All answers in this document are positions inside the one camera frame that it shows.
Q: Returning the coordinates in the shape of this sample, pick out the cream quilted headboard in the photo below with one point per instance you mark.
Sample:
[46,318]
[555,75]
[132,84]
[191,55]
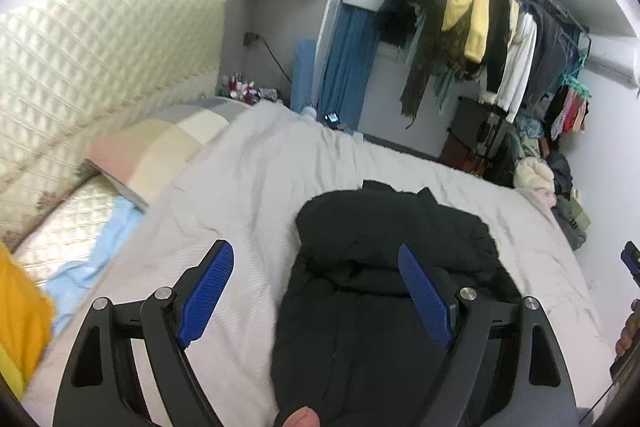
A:
[100,57]

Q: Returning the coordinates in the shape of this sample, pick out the dark grey coat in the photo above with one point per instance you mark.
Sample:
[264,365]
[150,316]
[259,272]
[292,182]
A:
[550,52]

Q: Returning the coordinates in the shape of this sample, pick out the green sock hanger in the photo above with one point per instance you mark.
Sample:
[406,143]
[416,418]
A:
[575,82]

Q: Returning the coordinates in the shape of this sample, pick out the green box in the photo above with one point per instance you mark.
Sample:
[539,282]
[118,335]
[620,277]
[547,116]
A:
[580,214]

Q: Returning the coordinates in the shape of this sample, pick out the mint green garment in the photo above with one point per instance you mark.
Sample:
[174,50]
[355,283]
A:
[442,89]

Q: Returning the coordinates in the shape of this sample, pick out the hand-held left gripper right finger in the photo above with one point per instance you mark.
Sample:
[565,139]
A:
[425,299]

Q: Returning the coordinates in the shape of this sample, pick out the blue padded board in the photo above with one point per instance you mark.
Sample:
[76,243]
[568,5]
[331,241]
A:
[302,72]

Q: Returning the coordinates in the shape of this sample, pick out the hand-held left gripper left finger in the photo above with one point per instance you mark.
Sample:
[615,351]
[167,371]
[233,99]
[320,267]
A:
[207,292]

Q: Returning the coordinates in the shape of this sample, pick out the blue curtain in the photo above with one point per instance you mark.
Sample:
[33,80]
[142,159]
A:
[345,57]

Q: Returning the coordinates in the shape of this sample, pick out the person's right hand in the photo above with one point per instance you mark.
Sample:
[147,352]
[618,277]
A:
[631,327]

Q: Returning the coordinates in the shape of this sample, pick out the white air conditioner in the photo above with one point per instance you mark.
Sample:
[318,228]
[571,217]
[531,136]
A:
[617,67]

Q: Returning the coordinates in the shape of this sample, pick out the light blue sheet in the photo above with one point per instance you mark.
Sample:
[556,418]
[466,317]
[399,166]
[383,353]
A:
[100,252]

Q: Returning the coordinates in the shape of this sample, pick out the brown patterned scarf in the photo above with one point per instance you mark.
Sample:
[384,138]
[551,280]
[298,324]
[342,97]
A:
[417,82]

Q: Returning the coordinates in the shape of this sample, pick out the grey bedspread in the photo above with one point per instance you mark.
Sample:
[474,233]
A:
[260,187]

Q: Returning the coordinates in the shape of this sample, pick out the cluster of small bottles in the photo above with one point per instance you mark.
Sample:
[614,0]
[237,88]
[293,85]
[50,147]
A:
[242,89]

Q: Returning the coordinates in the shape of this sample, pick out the small screen device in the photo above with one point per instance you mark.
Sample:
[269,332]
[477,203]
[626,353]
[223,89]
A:
[332,119]

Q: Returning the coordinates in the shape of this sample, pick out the pastel checked pillow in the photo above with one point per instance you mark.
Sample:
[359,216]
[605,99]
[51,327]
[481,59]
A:
[160,147]

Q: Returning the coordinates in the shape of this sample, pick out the black hanging sweater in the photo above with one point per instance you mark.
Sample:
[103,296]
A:
[500,42]

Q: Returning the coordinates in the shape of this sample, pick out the yellow fleece jacket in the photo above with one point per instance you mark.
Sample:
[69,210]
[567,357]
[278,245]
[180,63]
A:
[470,7]

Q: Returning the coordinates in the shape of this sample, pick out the pile of clothes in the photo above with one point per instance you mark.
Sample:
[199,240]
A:
[537,172]

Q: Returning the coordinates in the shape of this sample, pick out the yellow cloth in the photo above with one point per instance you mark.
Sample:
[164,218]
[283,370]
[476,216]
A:
[20,307]

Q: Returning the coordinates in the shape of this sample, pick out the wall socket with plug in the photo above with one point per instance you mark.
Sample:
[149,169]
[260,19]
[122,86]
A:
[250,39]

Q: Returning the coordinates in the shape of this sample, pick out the white hoodie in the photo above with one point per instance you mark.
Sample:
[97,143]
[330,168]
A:
[517,67]

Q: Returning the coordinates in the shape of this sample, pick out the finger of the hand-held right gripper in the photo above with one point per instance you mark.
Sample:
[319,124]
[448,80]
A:
[632,262]

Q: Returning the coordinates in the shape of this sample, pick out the black puffer jacket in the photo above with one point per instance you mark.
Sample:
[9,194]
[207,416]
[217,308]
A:
[360,257]

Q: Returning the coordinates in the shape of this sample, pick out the hanging socks bunch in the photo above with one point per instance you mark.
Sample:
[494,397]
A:
[570,114]

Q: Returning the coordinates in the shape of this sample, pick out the person's left hand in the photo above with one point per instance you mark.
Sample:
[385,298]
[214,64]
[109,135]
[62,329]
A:
[300,418]

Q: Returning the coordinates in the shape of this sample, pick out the cream quilted mattress cover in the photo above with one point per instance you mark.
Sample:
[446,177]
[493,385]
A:
[65,222]

